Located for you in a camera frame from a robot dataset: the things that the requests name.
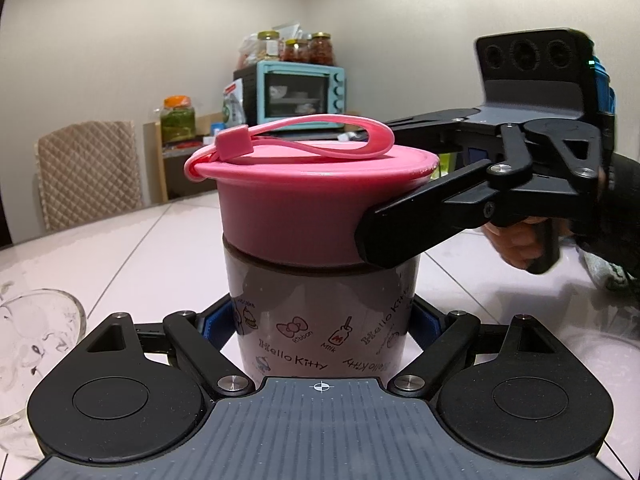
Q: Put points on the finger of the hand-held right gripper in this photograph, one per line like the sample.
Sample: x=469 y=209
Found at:
x=435 y=125
x=425 y=215

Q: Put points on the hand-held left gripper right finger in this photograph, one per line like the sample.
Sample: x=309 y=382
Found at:
x=425 y=324

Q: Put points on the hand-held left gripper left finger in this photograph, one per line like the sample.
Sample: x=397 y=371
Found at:
x=217 y=322

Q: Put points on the pink printed thermos bottle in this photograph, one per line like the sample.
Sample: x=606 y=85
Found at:
x=310 y=310

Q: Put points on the clear drinking glass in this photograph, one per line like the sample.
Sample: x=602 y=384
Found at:
x=40 y=340

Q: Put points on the person's right hand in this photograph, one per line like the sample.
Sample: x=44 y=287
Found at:
x=512 y=247

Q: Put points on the tall jar with red contents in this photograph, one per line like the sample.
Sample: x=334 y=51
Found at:
x=321 y=50

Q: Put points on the teal toaster oven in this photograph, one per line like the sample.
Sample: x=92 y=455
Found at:
x=295 y=95

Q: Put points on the wooden shelf unit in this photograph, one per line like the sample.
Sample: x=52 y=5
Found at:
x=172 y=175

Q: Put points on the small jar with red contents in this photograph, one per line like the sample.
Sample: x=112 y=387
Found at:
x=296 y=51

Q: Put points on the glass jar with pale contents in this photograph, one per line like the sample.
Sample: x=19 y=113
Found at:
x=269 y=46

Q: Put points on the small blue box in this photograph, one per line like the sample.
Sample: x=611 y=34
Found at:
x=217 y=129

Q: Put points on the quilted chair back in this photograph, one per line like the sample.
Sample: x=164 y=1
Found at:
x=87 y=175

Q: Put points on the white and green packet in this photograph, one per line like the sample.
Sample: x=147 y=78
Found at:
x=234 y=107

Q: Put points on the green jar with orange lid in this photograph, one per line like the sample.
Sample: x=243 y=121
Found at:
x=177 y=122

